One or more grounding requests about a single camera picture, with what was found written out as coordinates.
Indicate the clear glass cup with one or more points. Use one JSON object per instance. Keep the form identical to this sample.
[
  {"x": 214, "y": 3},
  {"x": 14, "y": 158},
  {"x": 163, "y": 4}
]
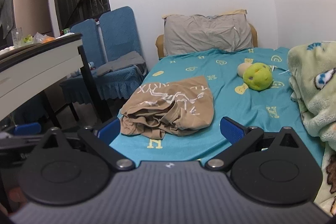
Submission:
[{"x": 17, "y": 37}]

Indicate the teal printed bed sheet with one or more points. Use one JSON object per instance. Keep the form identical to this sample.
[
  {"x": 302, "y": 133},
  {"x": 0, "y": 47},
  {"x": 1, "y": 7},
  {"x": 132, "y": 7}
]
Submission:
[{"x": 236, "y": 111}]

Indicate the blue covered chair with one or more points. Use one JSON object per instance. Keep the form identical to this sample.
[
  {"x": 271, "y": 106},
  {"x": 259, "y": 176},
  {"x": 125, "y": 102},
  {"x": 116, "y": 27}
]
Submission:
[
  {"x": 84, "y": 32},
  {"x": 118, "y": 29}
]

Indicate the tan printed t-shirt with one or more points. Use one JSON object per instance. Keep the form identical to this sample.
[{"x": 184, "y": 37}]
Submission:
[{"x": 170, "y": 106}]

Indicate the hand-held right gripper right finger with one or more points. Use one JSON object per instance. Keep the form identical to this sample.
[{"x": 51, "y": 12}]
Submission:
[{"x": 231, "y": 130}]

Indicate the green turtle plush toy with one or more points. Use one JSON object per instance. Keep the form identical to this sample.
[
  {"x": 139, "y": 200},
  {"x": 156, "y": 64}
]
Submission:
[{"x": 257, "y": 77}]

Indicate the grey hanging cloth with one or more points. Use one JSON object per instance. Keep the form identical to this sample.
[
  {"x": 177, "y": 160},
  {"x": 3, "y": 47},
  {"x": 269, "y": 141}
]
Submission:
[{"x": 6, "y": 16}]

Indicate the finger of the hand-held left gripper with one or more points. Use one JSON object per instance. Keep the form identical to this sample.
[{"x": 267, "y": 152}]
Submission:
[{"x": 26, "y": 128}]

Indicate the grey pillow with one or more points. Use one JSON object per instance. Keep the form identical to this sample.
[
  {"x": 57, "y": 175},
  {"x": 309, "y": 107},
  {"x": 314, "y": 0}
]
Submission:
[{"x": 207, "y": 33}]

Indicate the clear plastic bag with oranges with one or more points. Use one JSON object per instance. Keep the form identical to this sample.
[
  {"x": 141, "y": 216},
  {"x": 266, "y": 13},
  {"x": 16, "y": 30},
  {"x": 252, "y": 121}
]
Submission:
[{"x": 43, "y": 39}]

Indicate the brown cardboard box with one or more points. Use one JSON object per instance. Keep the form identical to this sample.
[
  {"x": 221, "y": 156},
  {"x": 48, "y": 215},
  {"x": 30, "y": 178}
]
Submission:
[{"x": 31, "y": 8}]

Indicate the pale green fleece blanket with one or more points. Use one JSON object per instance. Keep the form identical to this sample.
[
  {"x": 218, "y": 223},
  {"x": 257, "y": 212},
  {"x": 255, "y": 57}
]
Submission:
[{"x": 315, "y": 92}]

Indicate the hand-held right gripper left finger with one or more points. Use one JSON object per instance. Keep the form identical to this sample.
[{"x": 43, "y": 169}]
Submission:
[{"x": 110, "y": 130}]

